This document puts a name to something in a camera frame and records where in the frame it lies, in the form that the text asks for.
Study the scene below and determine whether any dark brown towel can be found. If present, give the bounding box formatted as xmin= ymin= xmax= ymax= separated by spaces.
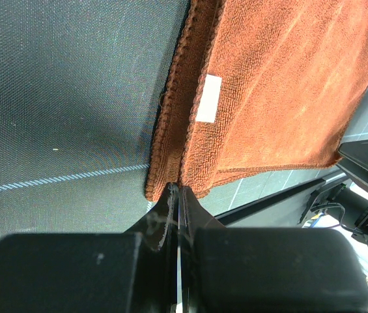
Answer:
xmin=145 ymin=1 xmax=368 ymax=201

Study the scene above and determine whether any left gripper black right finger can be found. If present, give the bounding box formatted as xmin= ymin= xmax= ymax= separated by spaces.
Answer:
xmin=178 ymin=186 xmax=368 ymax=312

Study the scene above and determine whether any black grid mat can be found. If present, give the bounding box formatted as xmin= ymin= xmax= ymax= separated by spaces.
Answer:
xmin=0 ymin=1 xmax=368 ymax=240

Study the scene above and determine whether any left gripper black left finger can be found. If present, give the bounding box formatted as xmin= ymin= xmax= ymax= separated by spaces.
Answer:
xmin=0 ymin=183 xmax=178 ymax=312

